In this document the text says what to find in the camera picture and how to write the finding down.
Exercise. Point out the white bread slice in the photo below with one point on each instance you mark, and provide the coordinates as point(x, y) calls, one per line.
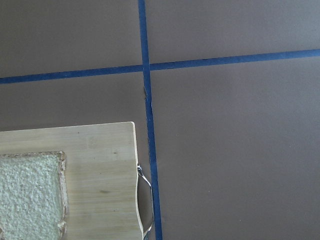
point(33, 196)

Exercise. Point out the bamboo cutting board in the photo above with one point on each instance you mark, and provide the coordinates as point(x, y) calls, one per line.
point(101, 176)

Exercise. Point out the metal cutting board handle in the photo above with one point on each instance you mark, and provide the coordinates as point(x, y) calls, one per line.
point(145, 199)

